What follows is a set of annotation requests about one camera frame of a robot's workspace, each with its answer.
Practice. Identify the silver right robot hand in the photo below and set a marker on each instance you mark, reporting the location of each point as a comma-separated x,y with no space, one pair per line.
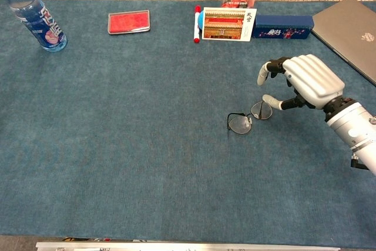
314,77

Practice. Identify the black wire-frame eyeglasses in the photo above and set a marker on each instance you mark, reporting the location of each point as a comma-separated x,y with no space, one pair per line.
240,125

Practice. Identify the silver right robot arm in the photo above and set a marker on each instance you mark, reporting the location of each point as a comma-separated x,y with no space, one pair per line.
355,127

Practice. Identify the grey laptop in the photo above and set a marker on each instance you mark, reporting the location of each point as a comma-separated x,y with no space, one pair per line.
349,30

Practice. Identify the dark blue long box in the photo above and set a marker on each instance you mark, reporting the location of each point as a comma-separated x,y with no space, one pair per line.
282,27

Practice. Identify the palace picture postcard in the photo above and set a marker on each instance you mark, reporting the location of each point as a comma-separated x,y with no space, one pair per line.
226,24

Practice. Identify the blue ball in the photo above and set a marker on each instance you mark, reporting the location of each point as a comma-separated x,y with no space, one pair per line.
200,20

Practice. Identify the white marker red caps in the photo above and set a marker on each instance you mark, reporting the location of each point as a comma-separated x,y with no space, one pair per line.
196,27

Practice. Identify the teal felt table mat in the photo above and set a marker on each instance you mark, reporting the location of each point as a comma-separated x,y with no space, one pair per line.
147,145

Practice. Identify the red ink pad metal tin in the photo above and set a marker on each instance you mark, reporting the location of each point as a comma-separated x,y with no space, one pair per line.
129,21

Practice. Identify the clear water bottle blue cap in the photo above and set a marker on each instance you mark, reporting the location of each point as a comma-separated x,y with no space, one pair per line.
38,21

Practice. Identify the aluminium profile rail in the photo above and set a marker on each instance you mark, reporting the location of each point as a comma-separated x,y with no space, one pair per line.
176,246

